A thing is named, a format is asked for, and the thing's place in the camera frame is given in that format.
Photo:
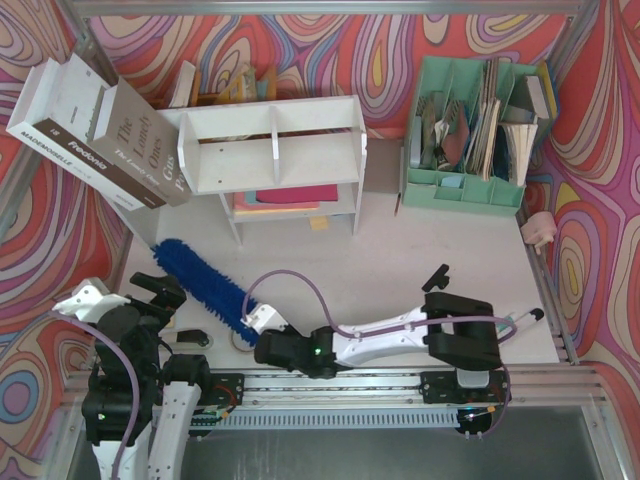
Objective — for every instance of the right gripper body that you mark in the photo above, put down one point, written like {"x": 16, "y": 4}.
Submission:
{"x": 267, "y": 345}

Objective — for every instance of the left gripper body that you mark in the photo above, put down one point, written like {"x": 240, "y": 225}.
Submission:
{"x": 154, "y": 304}

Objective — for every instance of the blue microfiber duster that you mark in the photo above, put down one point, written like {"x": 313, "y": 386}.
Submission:
{"x": 216, "y": 291}

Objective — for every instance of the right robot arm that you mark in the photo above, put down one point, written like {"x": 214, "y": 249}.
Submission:
{"x": 458, "y": 331}

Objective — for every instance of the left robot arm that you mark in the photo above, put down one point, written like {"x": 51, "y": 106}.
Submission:
{"x": 138, "y": 408}

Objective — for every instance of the white wooden bookshelf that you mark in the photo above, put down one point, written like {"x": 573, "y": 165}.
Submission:
{"x": 283, "y": 144}

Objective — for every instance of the black stapler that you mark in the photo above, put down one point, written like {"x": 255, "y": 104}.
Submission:
{"x": 196, "y": 337}

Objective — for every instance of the masking tape roll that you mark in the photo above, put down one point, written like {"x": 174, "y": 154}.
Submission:
{"x": 238, "y": 347}

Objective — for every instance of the yellow sticky note pad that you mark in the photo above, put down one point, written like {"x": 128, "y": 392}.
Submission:
{"x": 319, "y": 223}

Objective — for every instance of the black clip object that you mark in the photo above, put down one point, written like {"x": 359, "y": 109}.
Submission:
{"x": 439, "y": 280}

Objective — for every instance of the stack of coloured paper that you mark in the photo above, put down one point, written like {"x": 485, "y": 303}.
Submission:
{"x": 297, "y": 199}

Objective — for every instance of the red pencil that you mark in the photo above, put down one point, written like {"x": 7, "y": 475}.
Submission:
{"x": 397, "y": 204}

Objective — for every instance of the taupe book Lonely Ones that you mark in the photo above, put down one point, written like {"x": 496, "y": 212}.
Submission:
{"x": 142, "y": 143}

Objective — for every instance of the white marker pen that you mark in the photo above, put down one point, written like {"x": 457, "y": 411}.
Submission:
{"x": 527, "y": 318}

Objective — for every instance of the brown book Fredonia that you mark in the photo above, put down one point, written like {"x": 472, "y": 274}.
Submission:
{"x": 73, "y": 95}

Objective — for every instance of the white book Mademoiselle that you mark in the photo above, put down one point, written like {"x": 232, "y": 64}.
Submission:
{"x": 20, "y": 125}

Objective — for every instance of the pink piggy figure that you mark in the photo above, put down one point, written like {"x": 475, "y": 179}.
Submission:
{"x": 539, "y": 230}

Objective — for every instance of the mint green desk organizer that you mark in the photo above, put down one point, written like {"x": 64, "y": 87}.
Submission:
{"x": 472, "y": 128}

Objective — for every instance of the black mounting rail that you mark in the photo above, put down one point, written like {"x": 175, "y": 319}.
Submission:
{"x": 425, "y": 387}

